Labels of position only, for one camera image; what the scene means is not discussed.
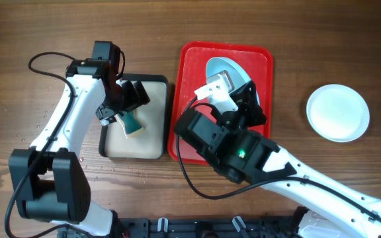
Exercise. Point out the green and yellow sponge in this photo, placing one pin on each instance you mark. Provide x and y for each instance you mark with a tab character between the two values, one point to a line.
131	126

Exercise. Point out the black rectangular water tray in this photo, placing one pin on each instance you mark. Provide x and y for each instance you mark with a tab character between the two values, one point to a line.
152	116

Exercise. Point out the red plastic tray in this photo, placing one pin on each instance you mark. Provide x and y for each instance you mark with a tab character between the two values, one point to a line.
257	62

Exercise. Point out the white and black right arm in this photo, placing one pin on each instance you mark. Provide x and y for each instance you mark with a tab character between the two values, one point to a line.
244	155

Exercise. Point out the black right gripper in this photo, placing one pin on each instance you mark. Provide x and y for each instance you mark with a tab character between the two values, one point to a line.
246	102

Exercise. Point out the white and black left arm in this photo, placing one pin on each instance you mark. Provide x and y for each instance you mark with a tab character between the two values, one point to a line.
48	181

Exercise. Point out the white plate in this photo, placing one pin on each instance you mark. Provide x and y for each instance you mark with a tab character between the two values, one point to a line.
338	113

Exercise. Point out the small light blue plate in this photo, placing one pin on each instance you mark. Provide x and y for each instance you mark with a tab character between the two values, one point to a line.
237	74

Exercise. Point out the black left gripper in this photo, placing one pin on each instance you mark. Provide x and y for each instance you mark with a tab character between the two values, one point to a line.
135	96

